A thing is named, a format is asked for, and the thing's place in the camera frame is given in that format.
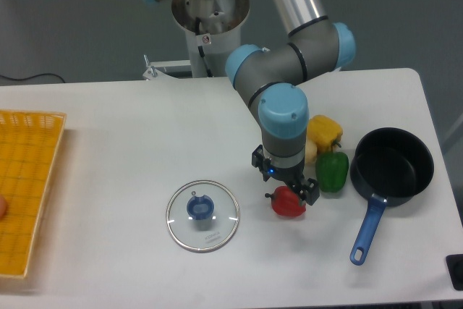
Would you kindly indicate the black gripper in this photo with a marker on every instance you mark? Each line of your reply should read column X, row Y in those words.
column 288, row 170

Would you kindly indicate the red bell pepper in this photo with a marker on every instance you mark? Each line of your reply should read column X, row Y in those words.
column 285, row 203

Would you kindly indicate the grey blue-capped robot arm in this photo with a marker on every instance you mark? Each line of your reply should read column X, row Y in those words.
column 268, row 81

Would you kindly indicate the green bell pepper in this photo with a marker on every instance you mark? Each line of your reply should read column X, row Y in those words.
column 331, row 170

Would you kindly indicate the yellow bell pepper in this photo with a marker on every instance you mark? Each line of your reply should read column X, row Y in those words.
column 325, row 133

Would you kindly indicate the glass lid blue knob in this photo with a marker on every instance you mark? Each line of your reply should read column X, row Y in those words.
column 202, row 216

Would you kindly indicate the black device at table corner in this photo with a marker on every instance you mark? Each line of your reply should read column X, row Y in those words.
column 455, row 268

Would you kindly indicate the yellow woven basket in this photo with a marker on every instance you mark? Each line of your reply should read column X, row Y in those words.
column 30, row 142

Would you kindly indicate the black saucepan blue handle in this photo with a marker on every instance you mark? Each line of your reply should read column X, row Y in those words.
column 390, row 166

